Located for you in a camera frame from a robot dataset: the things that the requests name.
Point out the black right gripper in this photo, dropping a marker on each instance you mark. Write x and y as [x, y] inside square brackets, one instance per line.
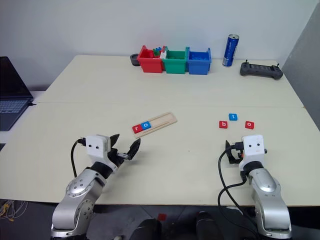
[238, 153]

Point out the grey partition panel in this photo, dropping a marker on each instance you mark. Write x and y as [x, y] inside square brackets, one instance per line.
[307, 62]

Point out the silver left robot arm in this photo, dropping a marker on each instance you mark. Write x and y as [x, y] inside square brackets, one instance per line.
[77, 190]

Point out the red plastic bin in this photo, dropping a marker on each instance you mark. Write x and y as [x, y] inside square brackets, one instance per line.
[150, 63]

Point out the small green toy brick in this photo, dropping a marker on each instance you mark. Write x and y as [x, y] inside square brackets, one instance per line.
[157, 53]

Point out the red letter tile b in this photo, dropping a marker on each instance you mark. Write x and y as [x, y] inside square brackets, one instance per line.
[221, 126]

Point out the red letter tile r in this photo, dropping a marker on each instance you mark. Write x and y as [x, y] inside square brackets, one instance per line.
[135, 130]

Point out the black handheld controller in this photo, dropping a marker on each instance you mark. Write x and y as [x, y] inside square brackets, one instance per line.
[260, 70]

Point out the blue plastic bin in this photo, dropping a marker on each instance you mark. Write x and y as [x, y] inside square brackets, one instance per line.
[198, 67]

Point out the blue letter tile o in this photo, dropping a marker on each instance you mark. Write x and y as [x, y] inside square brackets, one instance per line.
[149, 127]

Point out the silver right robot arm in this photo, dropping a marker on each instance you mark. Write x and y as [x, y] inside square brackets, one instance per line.
[265, 190]

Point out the small white toy brick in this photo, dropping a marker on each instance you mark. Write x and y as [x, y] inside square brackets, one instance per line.
[163, 55]

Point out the black round container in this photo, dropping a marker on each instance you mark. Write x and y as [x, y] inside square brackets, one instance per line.
[133, 60]

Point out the dark laptop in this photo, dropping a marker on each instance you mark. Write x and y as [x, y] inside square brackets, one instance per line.
[12, 85]

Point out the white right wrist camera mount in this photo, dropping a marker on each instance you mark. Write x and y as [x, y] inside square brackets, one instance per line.
[252, 150]

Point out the blue letter tile t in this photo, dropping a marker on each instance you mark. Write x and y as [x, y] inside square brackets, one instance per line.
[230, 118]

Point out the wooden letter tray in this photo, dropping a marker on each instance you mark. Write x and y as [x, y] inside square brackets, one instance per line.
[162, 120]

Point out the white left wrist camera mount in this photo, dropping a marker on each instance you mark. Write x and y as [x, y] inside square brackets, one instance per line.
[96, 147]

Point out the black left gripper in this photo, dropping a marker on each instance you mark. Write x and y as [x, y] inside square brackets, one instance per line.
[115, 157]

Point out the blue drink can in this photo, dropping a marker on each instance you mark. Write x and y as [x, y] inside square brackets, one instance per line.
[230, 51]

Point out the red letter tile o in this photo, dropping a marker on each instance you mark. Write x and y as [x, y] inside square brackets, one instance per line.
[246, 127]

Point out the small blue toy brick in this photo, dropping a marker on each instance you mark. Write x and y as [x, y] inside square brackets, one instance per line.
[158, 48]

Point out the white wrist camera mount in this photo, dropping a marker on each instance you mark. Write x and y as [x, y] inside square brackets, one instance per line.
[252, 150]
[96, 147]

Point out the small red square piece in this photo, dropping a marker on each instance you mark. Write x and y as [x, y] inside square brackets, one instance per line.
[162, 217]

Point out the green plastic bin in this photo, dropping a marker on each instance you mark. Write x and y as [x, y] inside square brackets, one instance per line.
[175, 66]

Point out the dark rounded shape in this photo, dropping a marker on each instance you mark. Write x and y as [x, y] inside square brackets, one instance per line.
[207, 226]
[147, 228]

